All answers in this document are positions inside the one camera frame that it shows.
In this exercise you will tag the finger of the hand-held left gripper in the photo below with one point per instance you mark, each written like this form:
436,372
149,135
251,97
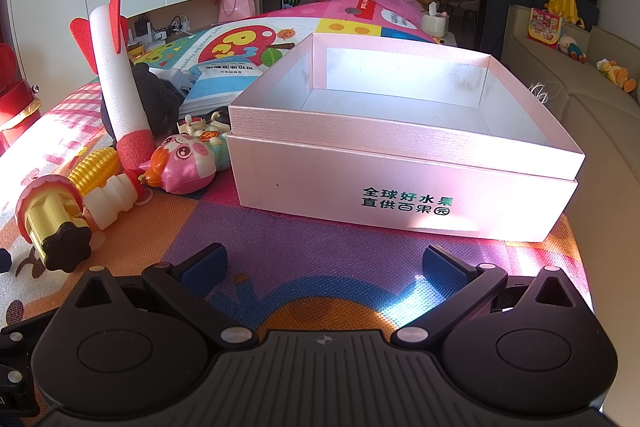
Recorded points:
5,262
15,352

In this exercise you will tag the white tissue box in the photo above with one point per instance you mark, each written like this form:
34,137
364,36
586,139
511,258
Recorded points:
432,24

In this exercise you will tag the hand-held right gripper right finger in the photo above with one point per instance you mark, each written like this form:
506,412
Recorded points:
442,264

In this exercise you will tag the blue white wipes packet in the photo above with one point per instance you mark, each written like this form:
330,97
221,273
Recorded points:
220,79

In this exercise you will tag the pink gift bag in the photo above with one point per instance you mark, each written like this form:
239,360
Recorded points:
235,7

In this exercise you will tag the yellow box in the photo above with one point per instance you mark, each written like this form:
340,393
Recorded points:
135,49

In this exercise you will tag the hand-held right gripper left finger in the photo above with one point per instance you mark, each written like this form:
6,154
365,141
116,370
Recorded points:
200,264

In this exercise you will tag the cartoon doll plush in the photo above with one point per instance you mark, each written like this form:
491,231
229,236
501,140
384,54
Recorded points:
572,49

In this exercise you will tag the small white toy red tag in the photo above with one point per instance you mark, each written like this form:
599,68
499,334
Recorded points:
195,124

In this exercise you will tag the pink cartoon pig toy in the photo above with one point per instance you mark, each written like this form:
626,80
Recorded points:
182,162

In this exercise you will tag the yellow backpack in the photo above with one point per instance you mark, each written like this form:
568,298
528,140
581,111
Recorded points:
562,4

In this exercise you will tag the pink cardboard box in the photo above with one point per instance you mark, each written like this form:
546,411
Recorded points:
300,177

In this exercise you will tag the beige sofa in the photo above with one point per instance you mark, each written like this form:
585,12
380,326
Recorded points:
600,157

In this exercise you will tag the orange duck plush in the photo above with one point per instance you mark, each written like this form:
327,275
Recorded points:
617,76

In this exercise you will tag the black plush toy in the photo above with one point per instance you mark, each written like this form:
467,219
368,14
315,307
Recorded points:
155,99

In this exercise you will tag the colourful cartoon play mat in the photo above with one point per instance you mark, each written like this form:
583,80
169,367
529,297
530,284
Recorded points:
320,257

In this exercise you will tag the yellow corn toy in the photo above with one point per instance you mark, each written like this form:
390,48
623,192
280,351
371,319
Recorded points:
95,169

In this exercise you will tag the white plastic bottle toy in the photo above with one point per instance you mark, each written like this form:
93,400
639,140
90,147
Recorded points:
110,202

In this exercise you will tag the red cartoon bag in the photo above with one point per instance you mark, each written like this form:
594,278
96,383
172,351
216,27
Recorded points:
545,29

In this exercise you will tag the pastel green striped toy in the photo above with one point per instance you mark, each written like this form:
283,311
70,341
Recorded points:
221,154

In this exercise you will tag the white foam rocket red fins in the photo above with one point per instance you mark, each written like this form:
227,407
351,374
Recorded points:
112,72

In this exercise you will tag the dark cabinet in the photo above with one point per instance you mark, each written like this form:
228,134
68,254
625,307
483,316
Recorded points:
515,2

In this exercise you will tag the red barrel decoration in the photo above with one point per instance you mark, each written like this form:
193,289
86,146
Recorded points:
15,107

